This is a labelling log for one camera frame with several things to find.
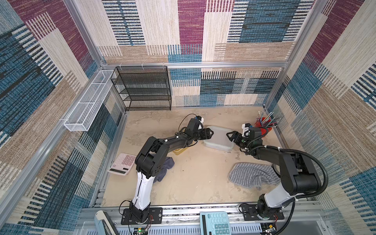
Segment yellow lunch box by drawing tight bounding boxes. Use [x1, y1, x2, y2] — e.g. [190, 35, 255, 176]
[173, 148, 187, 155]

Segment red pen holder cup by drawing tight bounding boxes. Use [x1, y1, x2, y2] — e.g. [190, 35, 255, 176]
[254, 117, 273, 131]

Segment pink calculator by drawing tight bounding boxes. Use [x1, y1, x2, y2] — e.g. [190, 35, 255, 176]
[107, 153, 136, 176]

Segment white wire mesh basket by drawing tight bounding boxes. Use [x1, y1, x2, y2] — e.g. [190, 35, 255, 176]
[64, 70, 113, 132]

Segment teal calculator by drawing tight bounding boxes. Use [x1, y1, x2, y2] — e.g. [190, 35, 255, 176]
[199, 211, 231, 235]

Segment aluminium front rail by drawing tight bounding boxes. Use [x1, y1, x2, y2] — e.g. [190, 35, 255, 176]
[75, 201, 326, 229]

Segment grey striped cloth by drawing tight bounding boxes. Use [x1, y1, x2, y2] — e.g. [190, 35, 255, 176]
[228, 162, 281, 190]

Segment black wire mesh shelf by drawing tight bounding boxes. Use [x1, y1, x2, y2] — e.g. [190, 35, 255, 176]
[111, 66, 172, 111]

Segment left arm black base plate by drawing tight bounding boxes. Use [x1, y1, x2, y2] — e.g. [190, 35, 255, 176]
[120, 207, 163, 226]

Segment white handheld device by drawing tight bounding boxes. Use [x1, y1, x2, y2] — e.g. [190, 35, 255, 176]
[95, 210, 119, 235]

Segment pens in red cup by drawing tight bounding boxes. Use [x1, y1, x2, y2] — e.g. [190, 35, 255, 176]
[256, 112, 281, 128]

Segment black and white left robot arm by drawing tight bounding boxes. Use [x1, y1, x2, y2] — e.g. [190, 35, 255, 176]
[129, 116, 214, 222]

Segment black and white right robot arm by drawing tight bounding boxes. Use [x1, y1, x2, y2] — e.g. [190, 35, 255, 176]
[226, 127, 329, 220]

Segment dark blue cloth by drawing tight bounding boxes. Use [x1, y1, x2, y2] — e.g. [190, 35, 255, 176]
[153, 157, 175, 183]

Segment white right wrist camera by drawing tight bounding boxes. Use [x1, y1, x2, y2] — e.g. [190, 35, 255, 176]
[241, 123, 253, 135]

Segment translucent white lunch box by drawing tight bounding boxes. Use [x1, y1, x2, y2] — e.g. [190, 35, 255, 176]
[204, 126, 235, 152]

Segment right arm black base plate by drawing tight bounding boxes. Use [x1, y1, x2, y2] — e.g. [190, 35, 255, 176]
[238, 203, 285, 221]

